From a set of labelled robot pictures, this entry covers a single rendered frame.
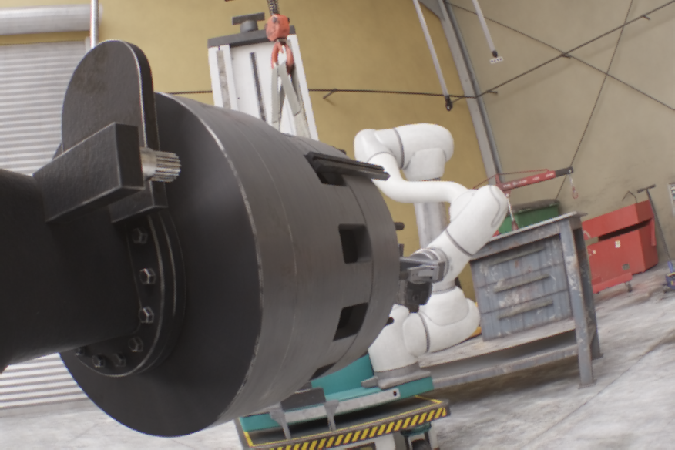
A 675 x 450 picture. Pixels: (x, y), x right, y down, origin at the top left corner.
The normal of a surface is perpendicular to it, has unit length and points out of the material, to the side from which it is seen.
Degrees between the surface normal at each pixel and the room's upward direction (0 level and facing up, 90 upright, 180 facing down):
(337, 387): 90
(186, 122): 90
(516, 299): 90
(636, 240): 90
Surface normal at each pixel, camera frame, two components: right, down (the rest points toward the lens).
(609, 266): -0.80, 0.07
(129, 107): -0.47, -0.06
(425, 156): 0.21, 0.10
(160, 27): 0.56, -0.26
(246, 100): 0.20, -0.22
